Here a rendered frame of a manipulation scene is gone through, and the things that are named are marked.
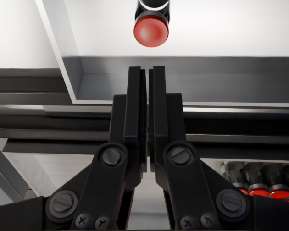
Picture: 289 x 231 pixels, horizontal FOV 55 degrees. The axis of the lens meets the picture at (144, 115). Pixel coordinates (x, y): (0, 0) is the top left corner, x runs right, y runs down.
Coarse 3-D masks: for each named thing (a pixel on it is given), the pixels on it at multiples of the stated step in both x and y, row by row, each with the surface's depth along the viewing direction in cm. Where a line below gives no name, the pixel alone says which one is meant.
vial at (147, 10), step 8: (144, 0) 16; (152, 0) 16; (160, 0) 16; (168, 0) 17; (136, 8) 17; (144, 8) 16; (152, 8) 16; (160, 8) 16; (168, 8) 17; (136, 16) 17; (160, 16) 15; (168, 16) 16; (168, 24) 16
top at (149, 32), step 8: (144, 16) 15; (152, 16) 15; (136, 24) 16; (144, 24) 16; (152, 24) 16; (160, 24) 15; (136, 32) 16; (144, 32) 16; (152, 32) 16; (160, 32) 16; (168, 32) 16; (136, 40) 16; (144, 40) 16; (152, 40) 16; (160, 40) 16
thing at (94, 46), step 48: (48, 0) 17; (96, 0) 19; (192, 0) 19; (240, 0) 19; (288, 0) 19; (96, 48) 23; (144, 48) 22; (192, 48) 22; (240, 48) 22; (288, 48) 21; (96, 96) 23; (192, 96) 22; (240, 96) 22; (288, 96) 22
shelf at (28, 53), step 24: (0, 0) 20; (24, 0) 20; (0, 24) 22; (24, 24) 22; (0, 48) 24; (24, 48) 23; (48, 48) 23; (0, 72) 26; (24, 72) 26; (48, 72) 25; (264, 120) 29; (288, 120) 28; (0, 144) 35
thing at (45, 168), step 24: (24, 144) 30; (48, 144) 30; (72, 144) 30; (96, 144) 30; (216, 144) 29; (240, 144) 29; (24, 168) 34; (48, 168) 39; (72, 168) 39; (216, 168) 36; (48, 192) 41; (144, 192) 43; (144, 216) 50
